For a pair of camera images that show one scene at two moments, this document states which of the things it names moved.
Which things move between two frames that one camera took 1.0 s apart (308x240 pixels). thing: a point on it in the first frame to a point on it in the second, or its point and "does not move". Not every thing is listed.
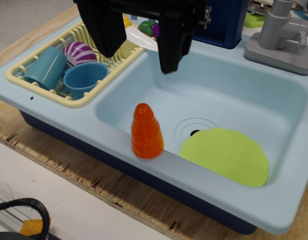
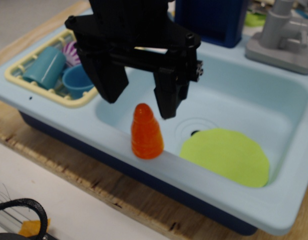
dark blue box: [226, 27] does not move
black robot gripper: [104, 20] to [138, 33]
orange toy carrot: [147, 141] does not move
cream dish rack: [70, 69] does not move
